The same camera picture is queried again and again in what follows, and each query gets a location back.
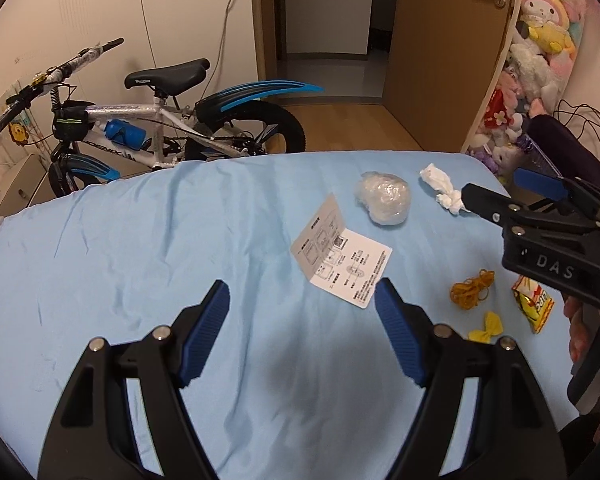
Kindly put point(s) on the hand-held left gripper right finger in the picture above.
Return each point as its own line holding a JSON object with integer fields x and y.
{"x": 400, "y": 332}

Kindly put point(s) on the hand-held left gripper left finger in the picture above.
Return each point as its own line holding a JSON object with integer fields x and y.
{"x": 205, "y": 332}

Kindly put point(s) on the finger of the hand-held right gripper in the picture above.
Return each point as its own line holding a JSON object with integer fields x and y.
{"x": 490, "y": 205}
{"x": 540, "y": 184}

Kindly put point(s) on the yellow and red snack packet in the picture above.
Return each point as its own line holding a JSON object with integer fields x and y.
{"x": 532, "y": 305}

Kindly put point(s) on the white tissue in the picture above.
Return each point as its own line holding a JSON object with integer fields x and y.
{"x": 437, "y": 177}

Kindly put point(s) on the bunch of brown rubber bands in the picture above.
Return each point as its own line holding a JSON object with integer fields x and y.
{"x": 467, "y": 290}

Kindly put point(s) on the yellow bow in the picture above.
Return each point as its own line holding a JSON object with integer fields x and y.
{"x": 490, "y": 327}

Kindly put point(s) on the white printed leaflet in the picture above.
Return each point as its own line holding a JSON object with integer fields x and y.
{"x": 345, "y": 260}

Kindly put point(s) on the ball of clear plastic wrap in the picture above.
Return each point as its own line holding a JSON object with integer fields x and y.
{"x": 382, "y": 197}

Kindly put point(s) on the person's right hand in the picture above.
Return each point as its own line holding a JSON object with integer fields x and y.
{"x": 576, "y": 330}

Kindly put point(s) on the dark cloth covered chair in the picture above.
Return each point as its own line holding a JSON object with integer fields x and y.
{"x": 565, "y": 145}

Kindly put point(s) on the wooden door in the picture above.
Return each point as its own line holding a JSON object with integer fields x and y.
{"x": 445, "y": 60}

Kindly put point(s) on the pile of plush toys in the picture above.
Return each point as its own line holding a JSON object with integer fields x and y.
{"x": 540, "y": 25}

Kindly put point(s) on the person's right leg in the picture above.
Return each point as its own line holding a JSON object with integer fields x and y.
{"x": 585, "y": 435}

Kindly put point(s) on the blue water bottle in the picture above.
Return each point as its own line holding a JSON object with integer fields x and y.
{"x": 125, "y": 133}

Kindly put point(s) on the white and blue bicycle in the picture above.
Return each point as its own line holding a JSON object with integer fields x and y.
{"x": 145, "y": 110}

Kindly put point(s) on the beige nightstand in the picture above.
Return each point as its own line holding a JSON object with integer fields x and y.
{"x": 20, "y": 185}

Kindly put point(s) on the white board with lion sticker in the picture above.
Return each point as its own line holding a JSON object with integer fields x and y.
{"x": 17, "y": 132}

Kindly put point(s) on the black bicycle frame bag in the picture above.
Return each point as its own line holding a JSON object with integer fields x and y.
{"x": 70, "y": 125}

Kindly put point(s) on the wooden door frame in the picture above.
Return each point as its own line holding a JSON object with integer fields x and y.
{"x": 265, "y": 20}

